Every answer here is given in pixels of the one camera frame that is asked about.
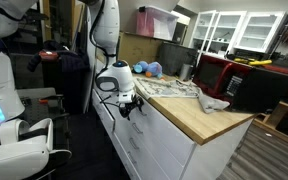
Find dark jacket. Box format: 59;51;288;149
27;39;92;73

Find wooden workbench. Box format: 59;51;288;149
251;84;288;151

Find white drawer with steel handle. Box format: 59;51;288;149
91;89;116;134
115;136;142;180
94;89;118;118
115;125;154;180
116;98;188;180
115;112;174;180

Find white panel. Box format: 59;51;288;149
81;0;101;114

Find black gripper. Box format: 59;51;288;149
118;97;145;120

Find white drawer cabinet wooden top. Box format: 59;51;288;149
91;58;257;180

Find clear plastic storage bin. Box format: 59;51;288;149
136;5;180;42

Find metal cup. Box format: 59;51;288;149
178;63;195;82

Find patterned white cloth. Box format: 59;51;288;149
133;77;203;100

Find black clamp orange tip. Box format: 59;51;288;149
37;94;66;105

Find blue plush toy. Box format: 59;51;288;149
132;60;167;81

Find grey crumpled cloth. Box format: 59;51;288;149
197;89;232;115

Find black perforated robot stand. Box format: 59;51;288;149
15;87;72;158

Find white glass door cabinet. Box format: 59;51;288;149
188;9;288;54

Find black cabinet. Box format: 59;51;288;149
42;61;87;115

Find yellow black power tool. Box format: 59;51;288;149
233;57;274;67

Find dark storage shelf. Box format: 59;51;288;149
0;0;52;89

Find red black microwave oven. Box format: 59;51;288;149
192;53;288;114

